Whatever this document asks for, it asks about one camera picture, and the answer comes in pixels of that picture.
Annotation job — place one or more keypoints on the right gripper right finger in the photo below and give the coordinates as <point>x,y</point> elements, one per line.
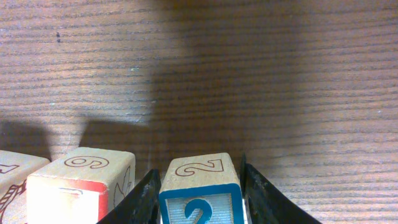
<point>265,203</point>

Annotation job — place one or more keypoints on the red A block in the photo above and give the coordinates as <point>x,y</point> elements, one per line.
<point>15,168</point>

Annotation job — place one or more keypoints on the red I block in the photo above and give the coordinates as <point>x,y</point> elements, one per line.
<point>81,187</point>

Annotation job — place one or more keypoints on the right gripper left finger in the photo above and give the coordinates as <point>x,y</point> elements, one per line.
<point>141,205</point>

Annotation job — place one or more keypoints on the blue 2 block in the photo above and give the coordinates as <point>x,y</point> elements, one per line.
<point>201,189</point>

